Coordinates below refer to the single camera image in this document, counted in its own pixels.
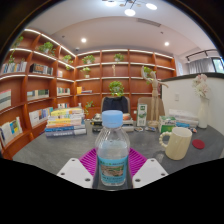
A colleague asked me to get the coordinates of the white vase with flowers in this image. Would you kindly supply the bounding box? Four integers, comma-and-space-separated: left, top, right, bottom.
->
192, 73, 212, 130

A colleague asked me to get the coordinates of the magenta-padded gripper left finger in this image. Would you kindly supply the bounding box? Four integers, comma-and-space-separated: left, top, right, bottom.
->
56, 147, 100, 190

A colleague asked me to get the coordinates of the branched ceiling lamp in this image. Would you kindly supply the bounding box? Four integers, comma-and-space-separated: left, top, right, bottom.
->
101, 0, 158, 18

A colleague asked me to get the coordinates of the wooden wall shelf unit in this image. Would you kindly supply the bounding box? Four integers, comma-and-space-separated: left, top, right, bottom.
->
0, 28, 178, 161

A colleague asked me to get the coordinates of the flat round red coaster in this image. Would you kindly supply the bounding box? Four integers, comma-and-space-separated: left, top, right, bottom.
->
191, 138, 206, 150

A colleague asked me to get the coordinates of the white stack of books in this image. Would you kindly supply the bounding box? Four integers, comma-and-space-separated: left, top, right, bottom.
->
168, 108, 200, 129

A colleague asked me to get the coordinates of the tall green-white carton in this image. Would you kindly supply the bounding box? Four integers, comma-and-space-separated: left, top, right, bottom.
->
136, 103, 148, 128

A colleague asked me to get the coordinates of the dark-framed window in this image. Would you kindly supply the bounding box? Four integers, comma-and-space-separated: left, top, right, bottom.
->
211, 57, 224, 74

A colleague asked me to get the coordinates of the green tissue box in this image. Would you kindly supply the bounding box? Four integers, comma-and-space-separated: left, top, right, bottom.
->
157, 115, 177, 134

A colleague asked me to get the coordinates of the grey window curtain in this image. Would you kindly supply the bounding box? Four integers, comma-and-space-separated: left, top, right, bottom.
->
188, 58, 215, 75

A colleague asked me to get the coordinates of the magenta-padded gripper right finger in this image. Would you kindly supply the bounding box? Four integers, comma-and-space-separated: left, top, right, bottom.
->
127, 147, 170, 190

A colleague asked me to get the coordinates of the colourful stack of books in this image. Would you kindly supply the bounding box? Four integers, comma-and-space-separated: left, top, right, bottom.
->
44, 107, 88, 138

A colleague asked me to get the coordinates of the tan chair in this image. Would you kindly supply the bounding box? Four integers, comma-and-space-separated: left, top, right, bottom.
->
137, 96, 166, 121

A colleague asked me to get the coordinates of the dark blue chair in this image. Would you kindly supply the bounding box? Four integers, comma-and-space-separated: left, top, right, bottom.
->
100, 95, 130, 115

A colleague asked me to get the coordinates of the wooden artist mannequin figure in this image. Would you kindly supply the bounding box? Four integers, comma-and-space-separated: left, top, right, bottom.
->
143, 68, 169, 128

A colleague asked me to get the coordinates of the cream ceramic mug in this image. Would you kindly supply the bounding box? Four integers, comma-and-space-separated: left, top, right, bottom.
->
158, 126, 193, 161

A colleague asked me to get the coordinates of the clear blue-capped water bottle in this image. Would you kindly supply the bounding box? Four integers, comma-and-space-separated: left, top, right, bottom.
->
94, 109, 131, 188

